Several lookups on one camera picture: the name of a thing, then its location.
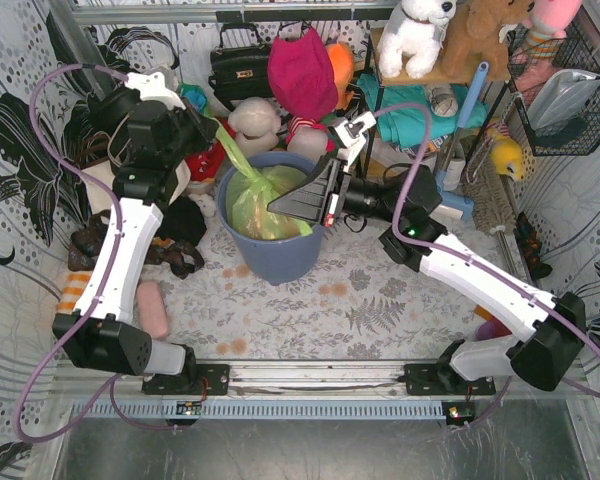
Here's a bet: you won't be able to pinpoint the green trash bag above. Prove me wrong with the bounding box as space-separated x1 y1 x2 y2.
216 125 313 241

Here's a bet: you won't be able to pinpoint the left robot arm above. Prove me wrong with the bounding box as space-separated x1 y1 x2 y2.
52 86 217 376

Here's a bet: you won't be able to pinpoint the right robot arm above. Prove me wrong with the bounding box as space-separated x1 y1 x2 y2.
267 157 585 391

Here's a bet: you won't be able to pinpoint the blue trash bin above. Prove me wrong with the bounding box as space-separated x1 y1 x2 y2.
216 150 324 285

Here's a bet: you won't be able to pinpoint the cream canvas tote bag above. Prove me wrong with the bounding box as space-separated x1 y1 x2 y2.
82 157 191 202

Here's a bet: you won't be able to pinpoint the magenta hanging cloth bag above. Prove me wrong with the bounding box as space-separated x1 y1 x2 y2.
267 27 338 120

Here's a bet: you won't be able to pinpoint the brown patterned bag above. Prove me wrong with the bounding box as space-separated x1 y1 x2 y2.
67 210 206 279

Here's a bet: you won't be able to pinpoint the red cloth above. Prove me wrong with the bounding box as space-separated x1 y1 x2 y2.
184 139 226 182

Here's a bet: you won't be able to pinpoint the white round plush pink hands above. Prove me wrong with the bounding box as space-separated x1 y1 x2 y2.
286 116 336 164

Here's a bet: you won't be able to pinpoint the white fluffy plush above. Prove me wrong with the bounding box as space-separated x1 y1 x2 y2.
228 97 282 158

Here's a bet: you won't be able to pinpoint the white sneaker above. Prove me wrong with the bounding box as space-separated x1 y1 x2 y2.
370 144 466 172

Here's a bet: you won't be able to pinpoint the black handbag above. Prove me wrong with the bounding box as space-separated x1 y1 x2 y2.
208 22 274 111

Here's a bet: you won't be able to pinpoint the small white cloud plush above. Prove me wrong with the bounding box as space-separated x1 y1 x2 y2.
188 193 217 218

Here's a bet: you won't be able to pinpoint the teal cloth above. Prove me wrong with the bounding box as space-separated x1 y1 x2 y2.
357 74 459 147

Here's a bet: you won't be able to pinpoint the black cloth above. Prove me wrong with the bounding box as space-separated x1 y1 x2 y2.
156 197 207 246

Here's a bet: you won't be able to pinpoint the orange plush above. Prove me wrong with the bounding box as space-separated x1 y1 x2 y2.
326 43 355 110

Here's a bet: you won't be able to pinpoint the yellow duck plush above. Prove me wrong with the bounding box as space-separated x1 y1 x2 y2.
486 122 524 181

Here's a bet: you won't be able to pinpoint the white grey dog plush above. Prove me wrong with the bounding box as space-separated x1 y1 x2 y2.
377 0 457 79

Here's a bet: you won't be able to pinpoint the pink foam roll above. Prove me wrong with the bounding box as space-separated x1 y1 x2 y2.
136 281 170 339

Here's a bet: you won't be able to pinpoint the wooden shelf rack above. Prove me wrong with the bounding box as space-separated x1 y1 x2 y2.
355 28 510 177

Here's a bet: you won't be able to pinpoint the orange white striped cloth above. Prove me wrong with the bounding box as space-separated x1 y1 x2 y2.
56 271 92 314

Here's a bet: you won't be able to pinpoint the brown teddy bear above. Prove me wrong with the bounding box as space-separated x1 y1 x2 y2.
441 0 535 80

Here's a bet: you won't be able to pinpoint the purple orange sock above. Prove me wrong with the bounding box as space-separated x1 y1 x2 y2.
474 305 511 341

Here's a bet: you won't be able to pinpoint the silver pouch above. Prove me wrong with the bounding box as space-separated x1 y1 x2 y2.
527 69 600 130

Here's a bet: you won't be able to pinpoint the pink plush doll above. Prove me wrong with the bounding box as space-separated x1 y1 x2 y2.
521 0 582 56

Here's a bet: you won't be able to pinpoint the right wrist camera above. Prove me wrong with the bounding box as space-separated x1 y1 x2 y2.
328 111 376 173

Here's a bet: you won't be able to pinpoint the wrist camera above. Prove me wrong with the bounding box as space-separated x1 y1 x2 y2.
328 111 376 173
124 72 186 110

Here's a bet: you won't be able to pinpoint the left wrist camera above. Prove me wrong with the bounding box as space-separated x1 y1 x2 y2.
124 72 186 110

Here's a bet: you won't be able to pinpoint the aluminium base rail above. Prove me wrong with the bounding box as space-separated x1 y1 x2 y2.
49 360 584 423

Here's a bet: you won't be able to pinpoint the black wire basket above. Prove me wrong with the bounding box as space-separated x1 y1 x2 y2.
508 24 600 157

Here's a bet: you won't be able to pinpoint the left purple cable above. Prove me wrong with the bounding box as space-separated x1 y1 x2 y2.
12 64 181 444

